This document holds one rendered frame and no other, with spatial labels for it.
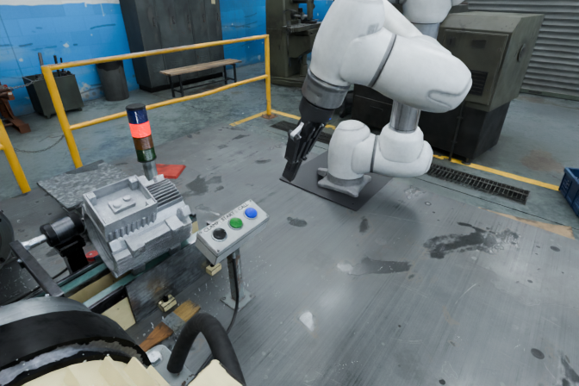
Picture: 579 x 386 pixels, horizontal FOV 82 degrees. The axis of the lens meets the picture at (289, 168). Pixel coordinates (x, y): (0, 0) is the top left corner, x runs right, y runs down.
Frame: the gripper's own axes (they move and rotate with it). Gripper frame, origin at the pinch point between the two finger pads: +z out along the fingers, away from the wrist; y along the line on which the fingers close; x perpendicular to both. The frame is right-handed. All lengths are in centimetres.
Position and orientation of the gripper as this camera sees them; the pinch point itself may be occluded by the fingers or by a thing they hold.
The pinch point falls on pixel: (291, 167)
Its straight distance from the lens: 82.9
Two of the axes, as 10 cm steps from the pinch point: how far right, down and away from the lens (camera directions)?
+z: -2.9, 7.1, 6.4
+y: -6.1, 3.8, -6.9
